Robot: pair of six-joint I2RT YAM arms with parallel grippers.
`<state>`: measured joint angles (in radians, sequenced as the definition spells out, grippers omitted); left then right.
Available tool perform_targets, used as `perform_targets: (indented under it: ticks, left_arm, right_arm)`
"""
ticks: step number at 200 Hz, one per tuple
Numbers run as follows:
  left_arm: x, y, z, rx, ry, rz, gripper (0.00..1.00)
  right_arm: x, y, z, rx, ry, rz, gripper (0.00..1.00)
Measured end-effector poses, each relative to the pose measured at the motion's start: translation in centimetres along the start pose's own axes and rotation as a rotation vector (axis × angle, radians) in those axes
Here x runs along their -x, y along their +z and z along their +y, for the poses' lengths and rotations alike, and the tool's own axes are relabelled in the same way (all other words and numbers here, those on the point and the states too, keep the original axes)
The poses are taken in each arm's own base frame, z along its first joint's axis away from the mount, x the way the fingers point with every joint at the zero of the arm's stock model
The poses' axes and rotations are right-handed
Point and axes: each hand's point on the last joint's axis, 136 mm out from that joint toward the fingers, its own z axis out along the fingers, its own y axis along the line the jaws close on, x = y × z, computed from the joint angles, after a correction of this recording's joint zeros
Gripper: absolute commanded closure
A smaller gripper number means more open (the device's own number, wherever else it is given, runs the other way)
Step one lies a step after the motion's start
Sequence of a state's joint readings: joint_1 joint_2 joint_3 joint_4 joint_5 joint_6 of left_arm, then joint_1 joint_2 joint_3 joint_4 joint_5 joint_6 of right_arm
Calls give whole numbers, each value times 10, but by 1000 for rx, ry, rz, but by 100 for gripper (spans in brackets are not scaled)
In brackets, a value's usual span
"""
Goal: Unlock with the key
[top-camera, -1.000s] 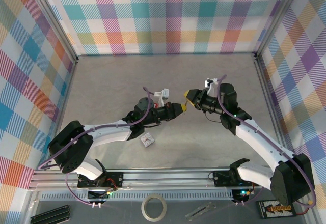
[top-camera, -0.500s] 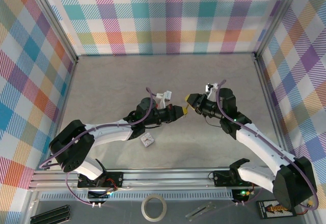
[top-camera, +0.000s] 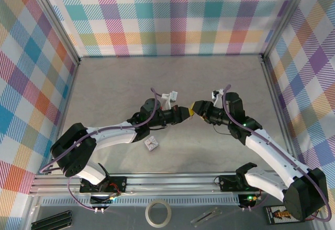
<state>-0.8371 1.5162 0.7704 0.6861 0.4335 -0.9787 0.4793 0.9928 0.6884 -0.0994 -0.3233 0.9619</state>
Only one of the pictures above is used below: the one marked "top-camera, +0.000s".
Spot aluminium left side rail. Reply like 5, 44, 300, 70
46, 57, 82, 176

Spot white slotted cable duct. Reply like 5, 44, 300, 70
41, 197, 241, 206

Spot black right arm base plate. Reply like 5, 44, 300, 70
218, 175, 267, 192

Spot aluminium right corner post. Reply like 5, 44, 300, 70
261, 0, 315, 61

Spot black bars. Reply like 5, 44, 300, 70
30, 210, 73, 230

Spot aluminium corner post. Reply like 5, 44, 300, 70
25, 0, 81, 66
261, 0, 315, 61

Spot red wire with yellow plug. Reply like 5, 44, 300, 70
307, 211, 322, 222

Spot roll of clear tape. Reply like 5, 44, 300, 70
145, 199, 172, 227

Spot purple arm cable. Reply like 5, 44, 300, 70
222, 83, 331, 222
40, 87, 160, 212

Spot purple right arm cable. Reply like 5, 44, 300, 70
222, 83, 331, 222

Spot small black controller board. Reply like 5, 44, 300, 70
238, 193, 261, 208
90, 193, 117, 206

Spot thin black right gripper wire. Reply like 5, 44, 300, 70
212, 125, 232, 136

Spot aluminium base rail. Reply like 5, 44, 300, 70
30, 171, 319, 197

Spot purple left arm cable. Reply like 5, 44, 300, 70
40, 87, 160, 212

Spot aluminium left corner post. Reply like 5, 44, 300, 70
25, 0, 81, 66

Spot black charger board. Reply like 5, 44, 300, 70
263, 204, 292, 225

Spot small white square clock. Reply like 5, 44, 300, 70
143, 135, 160, 152

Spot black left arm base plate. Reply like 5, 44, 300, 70
79, 176, 128, 194

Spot aluminium right side rail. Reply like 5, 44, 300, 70
261, 54, 298, 163

